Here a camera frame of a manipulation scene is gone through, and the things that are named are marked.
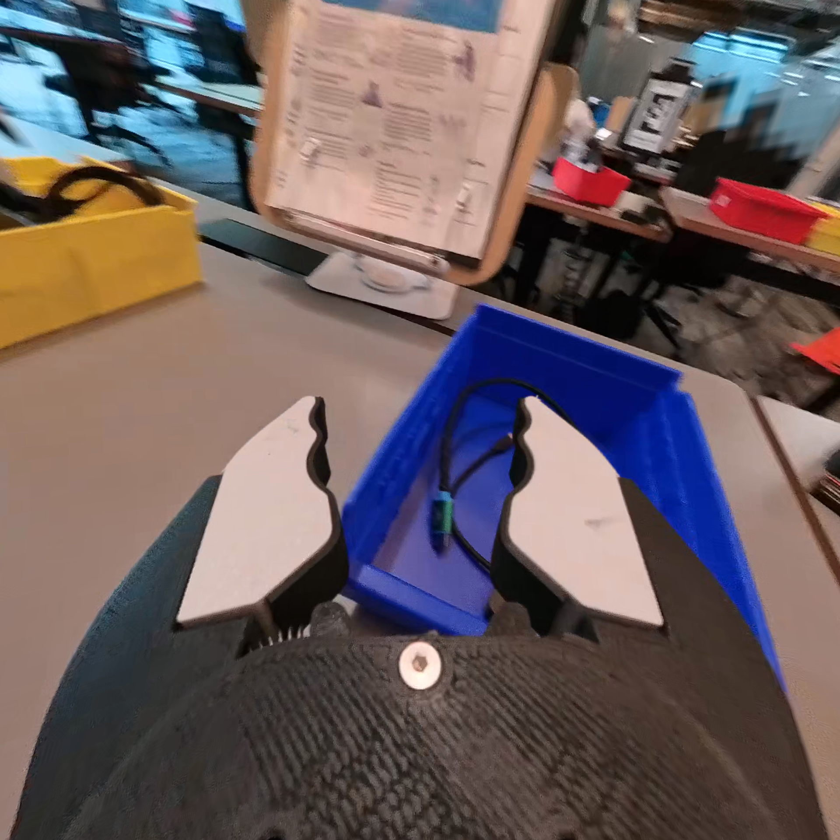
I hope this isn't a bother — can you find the blue plastic bin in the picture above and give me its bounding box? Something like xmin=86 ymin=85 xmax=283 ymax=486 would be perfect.
xmin=341 ymin=303 xmax=788 ymax=697

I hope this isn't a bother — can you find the small yellow bin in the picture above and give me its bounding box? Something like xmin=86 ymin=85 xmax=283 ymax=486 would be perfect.
xmin=806 ymin=202 xmax=840 ymax=256

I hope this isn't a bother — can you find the yellow plastic bin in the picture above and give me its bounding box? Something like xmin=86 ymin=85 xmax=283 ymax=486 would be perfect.
xmin=0 ymin=156 xmax=203 ymax=350

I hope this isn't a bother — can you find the black coiled cable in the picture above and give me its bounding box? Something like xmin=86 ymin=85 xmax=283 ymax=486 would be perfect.
xmin=0 ymin=165 xmax=170 ymax=224

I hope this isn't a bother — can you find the black braided usb cable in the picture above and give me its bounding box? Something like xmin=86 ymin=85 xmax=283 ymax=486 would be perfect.
xmin=430 ymin=378 xmax=572 ymax=581

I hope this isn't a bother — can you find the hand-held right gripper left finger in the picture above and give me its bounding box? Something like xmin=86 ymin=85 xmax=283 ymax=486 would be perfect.
xmin=174 ymin=395 xmax=350 ymax=631

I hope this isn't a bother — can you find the wooden document stand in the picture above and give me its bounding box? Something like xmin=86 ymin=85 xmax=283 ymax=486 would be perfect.
xmin=249 ymin=0 xmax=580 ymax=322

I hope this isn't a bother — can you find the red plastic bin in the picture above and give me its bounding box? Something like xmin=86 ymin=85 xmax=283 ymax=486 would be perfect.
xmin=710 ymin=176 xmax=829 ymax=245
xmin=550 ymin=156 xmax=632 ymax=206

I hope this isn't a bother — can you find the orange plastic object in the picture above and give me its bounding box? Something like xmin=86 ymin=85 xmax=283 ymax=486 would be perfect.
xmin=789 ymin=327 xmax=840 ymax=376

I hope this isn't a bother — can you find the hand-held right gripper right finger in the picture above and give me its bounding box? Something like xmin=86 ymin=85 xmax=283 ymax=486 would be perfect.
xmin=491 ymin=395 xmax=665 ymax=636

